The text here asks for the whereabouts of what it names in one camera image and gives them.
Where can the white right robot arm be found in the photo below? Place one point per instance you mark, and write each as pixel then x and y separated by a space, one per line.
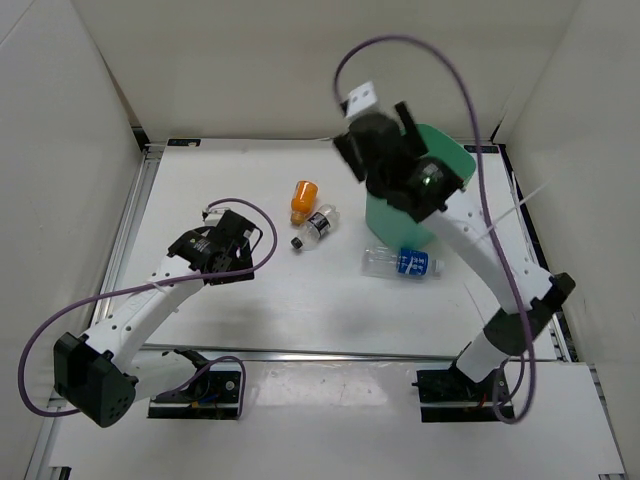
pixel 528 294

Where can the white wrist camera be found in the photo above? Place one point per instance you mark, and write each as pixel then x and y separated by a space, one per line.
pixel 360 101
pixel 211 217

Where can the clear blue-label water bottle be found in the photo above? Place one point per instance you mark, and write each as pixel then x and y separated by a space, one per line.
pixel 384 262

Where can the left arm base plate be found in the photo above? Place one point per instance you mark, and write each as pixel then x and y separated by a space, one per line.
pixel 218 393

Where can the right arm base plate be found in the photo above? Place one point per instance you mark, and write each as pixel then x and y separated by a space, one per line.
pixel 444 398

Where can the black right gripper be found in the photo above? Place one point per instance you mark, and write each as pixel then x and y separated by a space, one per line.
pixel 410 131

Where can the aluminium table frame rail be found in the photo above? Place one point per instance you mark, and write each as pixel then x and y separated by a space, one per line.
pixel 313 301

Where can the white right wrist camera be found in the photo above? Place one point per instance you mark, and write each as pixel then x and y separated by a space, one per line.
pixel 360 101

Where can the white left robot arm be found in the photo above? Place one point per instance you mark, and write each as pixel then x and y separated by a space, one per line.
pixel 102 372

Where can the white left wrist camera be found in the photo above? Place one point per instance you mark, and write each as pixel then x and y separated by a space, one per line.
pixel 211 217

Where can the clear black-label pepsi bottle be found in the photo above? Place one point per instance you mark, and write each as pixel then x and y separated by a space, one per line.
pixel 323 221

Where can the green plastic bin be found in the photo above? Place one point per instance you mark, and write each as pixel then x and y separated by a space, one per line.
pixel 396 229

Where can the orange juice bottle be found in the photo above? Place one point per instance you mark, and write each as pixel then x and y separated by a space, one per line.
pixel 303 201

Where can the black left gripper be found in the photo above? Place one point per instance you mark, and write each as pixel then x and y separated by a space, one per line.
pixel 243 257

